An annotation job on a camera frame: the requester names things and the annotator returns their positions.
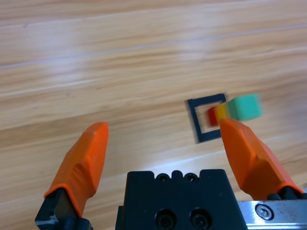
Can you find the green cube block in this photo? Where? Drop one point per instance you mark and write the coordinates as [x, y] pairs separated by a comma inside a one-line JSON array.
[[244, 107]]

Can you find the red cube block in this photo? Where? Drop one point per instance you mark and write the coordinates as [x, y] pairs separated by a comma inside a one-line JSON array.
[[212, 117]]

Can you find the black tape square outline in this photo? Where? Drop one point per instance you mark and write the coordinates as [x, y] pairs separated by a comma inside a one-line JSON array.
[[196, 124]]

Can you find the yellow cube block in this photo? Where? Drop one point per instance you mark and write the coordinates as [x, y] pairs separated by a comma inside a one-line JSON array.
[[221, 111]]

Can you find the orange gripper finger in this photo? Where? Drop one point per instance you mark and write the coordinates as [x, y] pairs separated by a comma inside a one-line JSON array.
[[84, 163], [249, 155]]

